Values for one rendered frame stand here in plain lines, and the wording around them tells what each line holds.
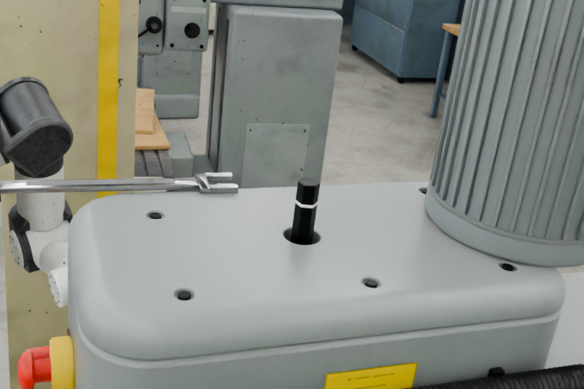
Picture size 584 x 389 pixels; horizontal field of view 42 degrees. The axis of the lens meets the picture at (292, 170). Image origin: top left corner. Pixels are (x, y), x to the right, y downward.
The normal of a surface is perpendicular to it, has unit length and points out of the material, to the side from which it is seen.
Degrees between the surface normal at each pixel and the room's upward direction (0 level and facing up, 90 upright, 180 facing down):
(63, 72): 90
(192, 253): 0
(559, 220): 90
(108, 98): 90
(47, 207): 106
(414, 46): 90
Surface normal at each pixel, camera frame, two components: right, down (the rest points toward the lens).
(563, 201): 0.07, 0.40
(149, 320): 0.11, -0.63
